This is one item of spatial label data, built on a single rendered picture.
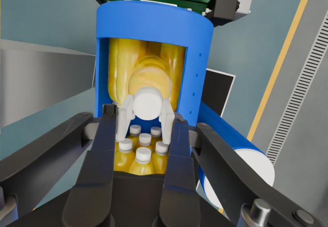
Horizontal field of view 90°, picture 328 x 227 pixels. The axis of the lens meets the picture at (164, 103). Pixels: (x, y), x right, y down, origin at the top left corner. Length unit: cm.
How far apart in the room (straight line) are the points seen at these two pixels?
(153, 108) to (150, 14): 18
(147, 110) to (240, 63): 158
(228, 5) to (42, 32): 154
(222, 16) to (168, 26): 31
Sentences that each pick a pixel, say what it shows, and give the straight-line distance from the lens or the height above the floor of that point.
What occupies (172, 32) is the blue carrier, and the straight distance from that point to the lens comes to 32.
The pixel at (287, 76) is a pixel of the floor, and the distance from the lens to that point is 204.
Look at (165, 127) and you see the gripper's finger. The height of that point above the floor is 141.
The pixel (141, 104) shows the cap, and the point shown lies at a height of 135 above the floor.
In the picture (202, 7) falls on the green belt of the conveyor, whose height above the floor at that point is 90.
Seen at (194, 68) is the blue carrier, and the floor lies 120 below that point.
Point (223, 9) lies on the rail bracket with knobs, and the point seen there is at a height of 100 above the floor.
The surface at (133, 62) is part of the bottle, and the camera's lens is 40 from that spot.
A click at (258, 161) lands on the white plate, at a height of 104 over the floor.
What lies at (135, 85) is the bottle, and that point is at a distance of 24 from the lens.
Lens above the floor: 155
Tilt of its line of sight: 75 degrees down
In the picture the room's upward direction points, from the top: 166 degrees clockwise
